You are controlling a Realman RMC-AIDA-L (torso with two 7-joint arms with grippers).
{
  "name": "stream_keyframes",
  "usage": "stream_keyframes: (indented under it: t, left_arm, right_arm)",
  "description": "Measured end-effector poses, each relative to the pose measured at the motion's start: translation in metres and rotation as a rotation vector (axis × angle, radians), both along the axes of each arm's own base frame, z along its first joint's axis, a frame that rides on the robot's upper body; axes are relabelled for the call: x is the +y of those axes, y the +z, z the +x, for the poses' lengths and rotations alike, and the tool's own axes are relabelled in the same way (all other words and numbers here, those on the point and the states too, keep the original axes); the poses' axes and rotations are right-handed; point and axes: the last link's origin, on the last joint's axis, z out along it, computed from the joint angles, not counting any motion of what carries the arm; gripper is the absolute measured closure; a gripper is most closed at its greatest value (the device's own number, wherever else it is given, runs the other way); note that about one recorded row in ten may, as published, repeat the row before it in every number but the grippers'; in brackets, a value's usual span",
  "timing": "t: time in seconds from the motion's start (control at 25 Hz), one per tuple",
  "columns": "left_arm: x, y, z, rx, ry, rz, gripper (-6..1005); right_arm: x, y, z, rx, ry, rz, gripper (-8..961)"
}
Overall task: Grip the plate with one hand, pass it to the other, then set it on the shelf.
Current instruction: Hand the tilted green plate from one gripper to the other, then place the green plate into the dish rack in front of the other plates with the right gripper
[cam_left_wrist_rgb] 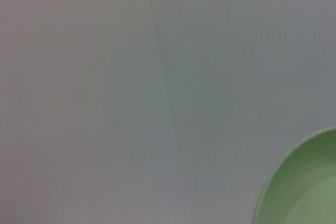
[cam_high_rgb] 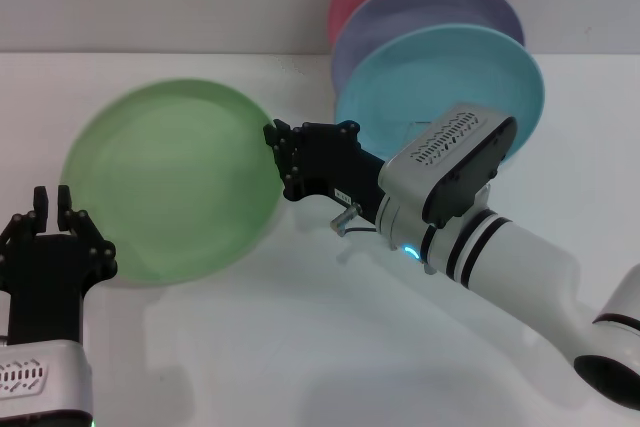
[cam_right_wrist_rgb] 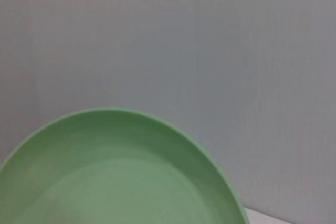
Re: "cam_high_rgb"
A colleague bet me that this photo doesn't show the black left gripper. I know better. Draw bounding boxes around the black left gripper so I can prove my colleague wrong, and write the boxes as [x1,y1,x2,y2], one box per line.
[0,185,117,347]

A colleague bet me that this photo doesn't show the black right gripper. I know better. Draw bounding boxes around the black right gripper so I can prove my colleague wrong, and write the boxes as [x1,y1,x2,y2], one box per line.
[263,118,387,227]

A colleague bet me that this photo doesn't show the green round plate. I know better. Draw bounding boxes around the green round plate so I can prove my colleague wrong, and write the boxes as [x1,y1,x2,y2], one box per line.
[58,77,284,288]

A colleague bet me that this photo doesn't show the light blue round plate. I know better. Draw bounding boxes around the light blue round plate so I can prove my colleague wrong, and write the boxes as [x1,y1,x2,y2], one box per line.
[333,22,546,168]

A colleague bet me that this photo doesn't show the purple round plate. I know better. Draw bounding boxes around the purple round plate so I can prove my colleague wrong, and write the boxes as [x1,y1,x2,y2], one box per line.
[329,0,526,93]

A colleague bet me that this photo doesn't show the metal plug with black cable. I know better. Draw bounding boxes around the metal plug with black cable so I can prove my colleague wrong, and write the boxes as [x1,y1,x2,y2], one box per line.
[328,201,381,238]

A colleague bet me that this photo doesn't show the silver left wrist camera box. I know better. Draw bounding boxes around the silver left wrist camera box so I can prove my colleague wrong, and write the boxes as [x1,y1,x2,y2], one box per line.
[0,339,95,414]

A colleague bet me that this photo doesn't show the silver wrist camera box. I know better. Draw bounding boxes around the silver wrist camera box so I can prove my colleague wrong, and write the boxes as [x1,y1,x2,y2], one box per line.
[377,103,519,228]
[0,339,95,414]

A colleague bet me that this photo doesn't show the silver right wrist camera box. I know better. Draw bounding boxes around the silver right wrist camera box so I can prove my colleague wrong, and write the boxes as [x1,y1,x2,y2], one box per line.
[377,103,519,228]

